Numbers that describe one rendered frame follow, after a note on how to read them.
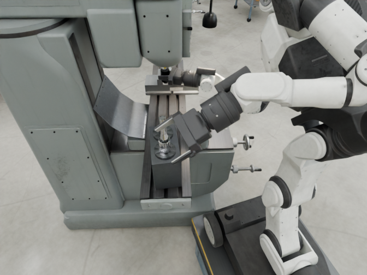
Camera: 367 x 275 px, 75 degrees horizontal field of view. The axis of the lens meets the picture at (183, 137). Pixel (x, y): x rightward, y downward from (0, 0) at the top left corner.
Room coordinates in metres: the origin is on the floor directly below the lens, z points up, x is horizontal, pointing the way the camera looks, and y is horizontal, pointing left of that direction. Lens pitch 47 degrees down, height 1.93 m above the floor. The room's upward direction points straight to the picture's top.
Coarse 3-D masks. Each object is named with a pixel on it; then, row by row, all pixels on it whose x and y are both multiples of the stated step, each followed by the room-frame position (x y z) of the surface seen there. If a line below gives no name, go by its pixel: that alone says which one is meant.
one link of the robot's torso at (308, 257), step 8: (264, 240) 0.45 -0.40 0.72; (304, 240) 0.44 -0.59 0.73; (264, 248) 0.43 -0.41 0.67; (272, 248) 0.41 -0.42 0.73; (304, 248) 0.42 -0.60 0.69; (272, 256) 0.38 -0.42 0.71; (304, 256) 0.37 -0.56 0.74; (312, 256) 0.37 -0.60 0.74; (272, 264) 0.36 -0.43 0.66; (280, 264) 0.34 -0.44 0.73; (288, 264) 0.34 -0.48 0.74; (296, 264) 0.34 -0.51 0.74; (304, 264) 0.33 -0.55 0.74; (312, 264) 0.35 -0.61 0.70; (280, 272) 0.31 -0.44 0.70; (288, 272) 0.31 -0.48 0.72
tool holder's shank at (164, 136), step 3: (159, 117) 0.64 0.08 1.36; (162, 117) 0.64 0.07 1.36; (159, 120) 0.63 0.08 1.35; (162, 120) 0.63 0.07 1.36; (159, 123) 0.63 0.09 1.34; (162, 129) 0.63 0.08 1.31; (165, 129) 0.63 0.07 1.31; (162, 132) 0.63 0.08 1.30; (165, 132) 0.63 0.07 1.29; (162, 135) 0.63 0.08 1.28; (165, 135) 0.63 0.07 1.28; (162, 138) 0.63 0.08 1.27; (165, 138) 0.63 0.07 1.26
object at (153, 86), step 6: (150, 78) 1.37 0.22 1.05; (156, 78) 1.37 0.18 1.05; (150, 84) 1.30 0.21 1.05; (156, 84) 1.30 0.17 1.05; (162, 84) 1.29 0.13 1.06; (150, 90) 1.29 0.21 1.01; (156, 90) 1.29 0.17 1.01; (162, 90) 1.29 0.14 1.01; (168, 90) 1.29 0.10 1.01; (174, 90) 1.29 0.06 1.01; (180, 90) 1.29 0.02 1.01; (186, 90) 1.29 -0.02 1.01; (192, 90) 1.29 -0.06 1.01; (198, 90) 1.29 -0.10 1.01
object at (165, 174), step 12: (156, 132) 0.74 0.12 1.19; (168, 132) 0.74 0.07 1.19; (156, 144) 0.68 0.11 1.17; (156, 156) 0.61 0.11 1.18; (168, 156) 0.60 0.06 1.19; (156, 168) 0.57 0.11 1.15; (168, 168) 0.58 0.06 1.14; (180, 168) 0.59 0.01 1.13; (156, 180) 0.57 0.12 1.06; (168, 180) 0.58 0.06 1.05; (180, 180) 0.59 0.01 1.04
